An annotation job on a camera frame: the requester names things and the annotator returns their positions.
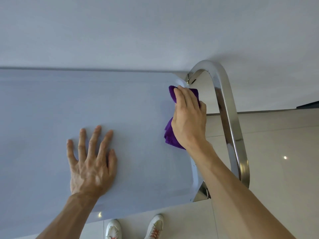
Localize person's left hand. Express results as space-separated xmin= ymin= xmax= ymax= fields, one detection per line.
xmin=66 ymin=125 xmax=118 ymax=197

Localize person's right hand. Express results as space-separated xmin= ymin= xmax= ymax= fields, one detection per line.
xmin=171 ymin=85 xmax=207 ymax=150

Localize purple cleaning cloth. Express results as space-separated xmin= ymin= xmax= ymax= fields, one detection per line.
xmin=164 ymin=85 xmax=201 ymax=150

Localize person's right forearm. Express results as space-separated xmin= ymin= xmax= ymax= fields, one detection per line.
xmin=185 ymin=140 xmax=296 ymax=239

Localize person's left forearm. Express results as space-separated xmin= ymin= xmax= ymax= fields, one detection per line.
xmin=36 ymin=193 xmax=101 ymax=239

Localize person's left white shoe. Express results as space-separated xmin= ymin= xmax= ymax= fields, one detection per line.
xmin=105 ymin=219 xmax=122 ymax=239

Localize person's white shoe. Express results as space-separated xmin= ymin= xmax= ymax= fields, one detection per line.
xmin=105 ymin=219 xmax=122 ymax=239
xmin=144 ymin=214 xmax=164 ymax=239

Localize person's right white shoe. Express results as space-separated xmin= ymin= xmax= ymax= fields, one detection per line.
xmin=144 ymin=214 xmax=164 ymax=239

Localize dark skirting strip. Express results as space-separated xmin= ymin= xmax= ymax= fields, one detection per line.
xmin=296 ymin=100 xmax=319 ymax=109

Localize chrome table leg frame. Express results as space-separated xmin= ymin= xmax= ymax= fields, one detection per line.
xmin=186 ymin=60 xmax=251 ymax=202

